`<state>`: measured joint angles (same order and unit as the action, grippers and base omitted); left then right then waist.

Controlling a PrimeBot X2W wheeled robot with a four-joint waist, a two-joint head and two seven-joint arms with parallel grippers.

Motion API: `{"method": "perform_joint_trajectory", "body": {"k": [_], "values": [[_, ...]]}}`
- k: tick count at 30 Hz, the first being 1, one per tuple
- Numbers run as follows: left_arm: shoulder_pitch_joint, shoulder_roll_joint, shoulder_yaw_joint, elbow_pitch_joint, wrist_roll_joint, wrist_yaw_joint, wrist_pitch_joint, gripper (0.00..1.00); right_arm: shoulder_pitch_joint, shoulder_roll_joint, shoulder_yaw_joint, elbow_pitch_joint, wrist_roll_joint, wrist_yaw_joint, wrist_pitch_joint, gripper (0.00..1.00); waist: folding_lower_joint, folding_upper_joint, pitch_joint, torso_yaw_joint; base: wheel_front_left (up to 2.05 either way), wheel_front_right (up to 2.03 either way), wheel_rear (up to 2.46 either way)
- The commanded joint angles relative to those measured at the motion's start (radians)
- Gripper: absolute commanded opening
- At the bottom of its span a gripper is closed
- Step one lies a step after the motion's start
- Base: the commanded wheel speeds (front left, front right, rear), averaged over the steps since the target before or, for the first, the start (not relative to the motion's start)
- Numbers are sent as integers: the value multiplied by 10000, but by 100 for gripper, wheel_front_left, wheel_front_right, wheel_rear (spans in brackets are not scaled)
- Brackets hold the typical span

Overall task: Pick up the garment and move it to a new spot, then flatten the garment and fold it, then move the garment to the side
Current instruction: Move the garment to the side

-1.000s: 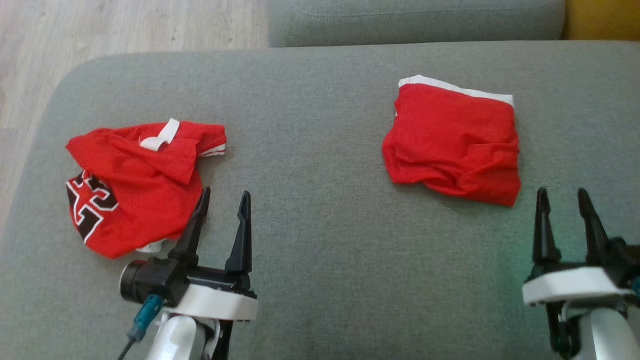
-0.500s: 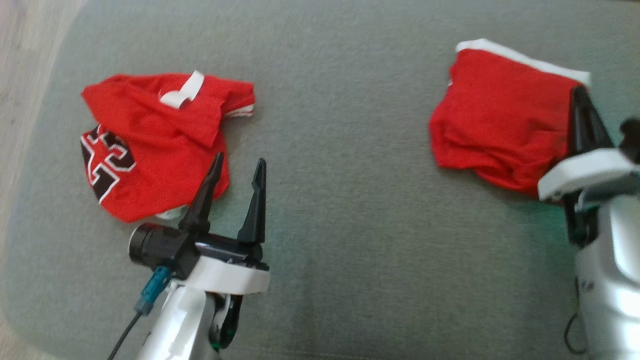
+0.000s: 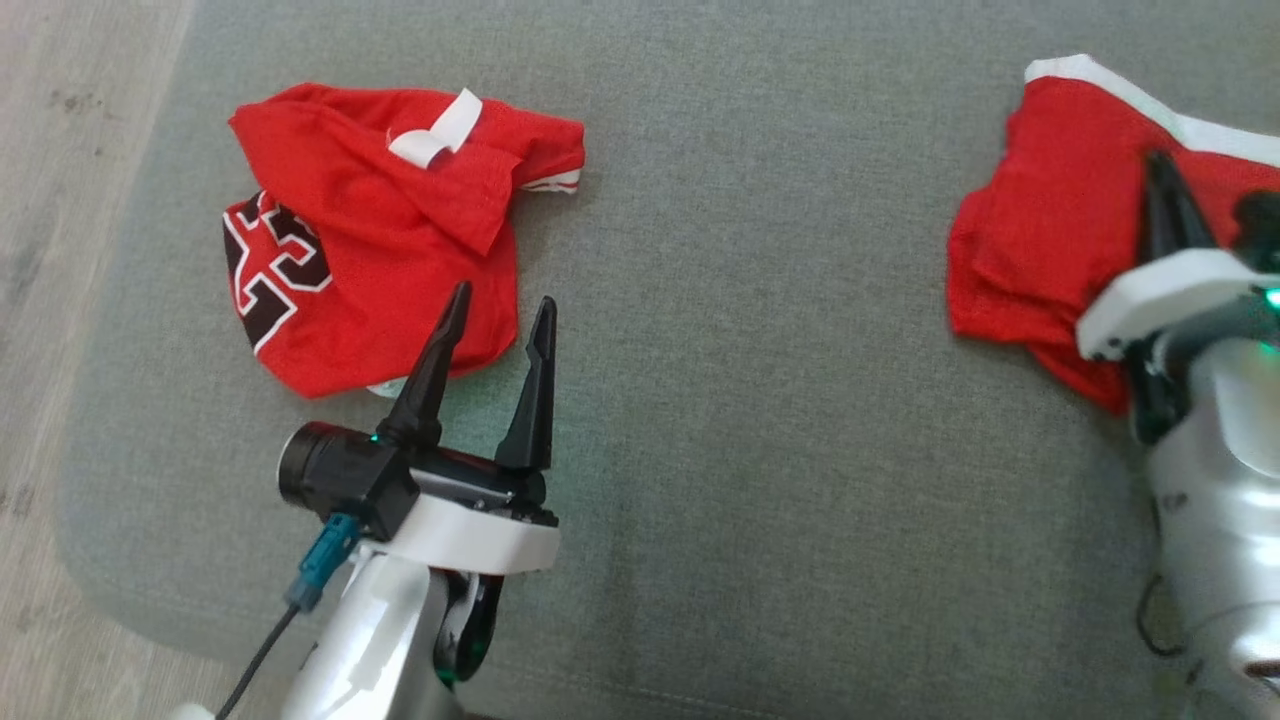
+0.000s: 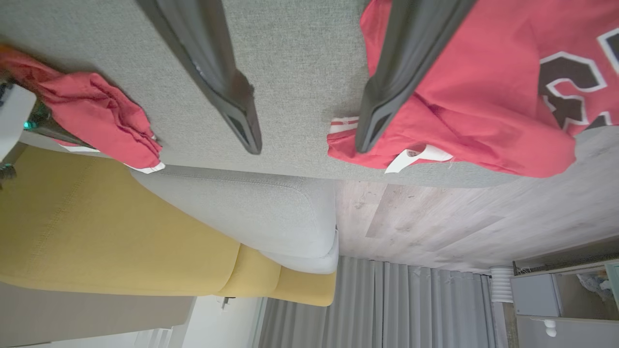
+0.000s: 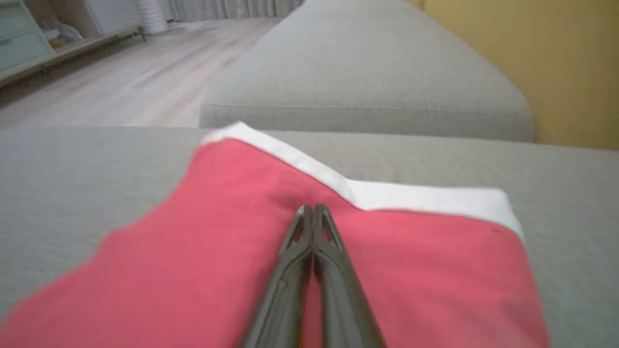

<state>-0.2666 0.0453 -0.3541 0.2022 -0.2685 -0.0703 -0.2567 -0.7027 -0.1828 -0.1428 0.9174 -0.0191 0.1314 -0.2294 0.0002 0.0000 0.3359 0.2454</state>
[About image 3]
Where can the red white basketball shorts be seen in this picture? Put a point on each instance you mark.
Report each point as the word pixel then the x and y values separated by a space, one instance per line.
pixel 1050 240

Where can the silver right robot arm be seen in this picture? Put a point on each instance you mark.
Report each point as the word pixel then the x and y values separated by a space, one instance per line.
pixel 1220 500

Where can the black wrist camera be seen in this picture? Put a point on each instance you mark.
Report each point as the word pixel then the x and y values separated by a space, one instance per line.
pixel 340 475
pixel 1262 230

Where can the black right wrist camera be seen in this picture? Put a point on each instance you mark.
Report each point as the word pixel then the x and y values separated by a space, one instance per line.
pixel 1262 230

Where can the red Bulls jersey white sleeves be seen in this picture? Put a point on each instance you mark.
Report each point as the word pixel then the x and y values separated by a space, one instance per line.
pixel 400 240

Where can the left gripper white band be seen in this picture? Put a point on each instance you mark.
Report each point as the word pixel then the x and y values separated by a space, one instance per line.
pixel 470 530

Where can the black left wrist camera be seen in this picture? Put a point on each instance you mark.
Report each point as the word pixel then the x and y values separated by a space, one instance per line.
pixel 340 475

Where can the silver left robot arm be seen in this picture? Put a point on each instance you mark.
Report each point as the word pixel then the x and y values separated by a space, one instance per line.
pixel 370 650

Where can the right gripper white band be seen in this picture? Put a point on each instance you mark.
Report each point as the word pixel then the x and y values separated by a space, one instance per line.
pixel 1170 295

